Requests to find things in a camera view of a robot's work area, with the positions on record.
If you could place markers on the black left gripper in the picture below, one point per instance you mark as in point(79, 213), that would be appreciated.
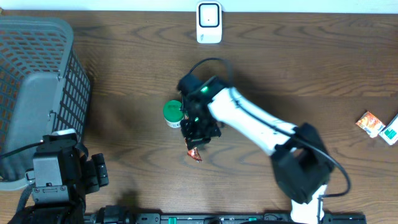
point(94, 171)

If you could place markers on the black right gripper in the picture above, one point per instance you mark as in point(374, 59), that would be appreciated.
point(193, 139)

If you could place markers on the orange candy bar wrapper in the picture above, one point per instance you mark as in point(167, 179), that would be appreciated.
point(192, 145)

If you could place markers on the green lid white jar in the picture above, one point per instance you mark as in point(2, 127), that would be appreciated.
point(173, 114)

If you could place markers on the small orange snack packet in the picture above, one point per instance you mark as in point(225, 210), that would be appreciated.
point(371, 124)

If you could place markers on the white green medicine box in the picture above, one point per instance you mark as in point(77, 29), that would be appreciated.
point(389, 133)

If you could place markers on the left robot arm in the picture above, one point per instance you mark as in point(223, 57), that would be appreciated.
point(29, 212)

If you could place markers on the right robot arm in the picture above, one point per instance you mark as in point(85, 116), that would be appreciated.
point(298, 156)

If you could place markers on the white barcode scanner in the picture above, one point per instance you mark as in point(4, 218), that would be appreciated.
point(209, 22)

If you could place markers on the grey plastic mesh basket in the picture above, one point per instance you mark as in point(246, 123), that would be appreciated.
point(44, 88)

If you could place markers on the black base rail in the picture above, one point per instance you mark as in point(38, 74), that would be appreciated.
point(156, 218)

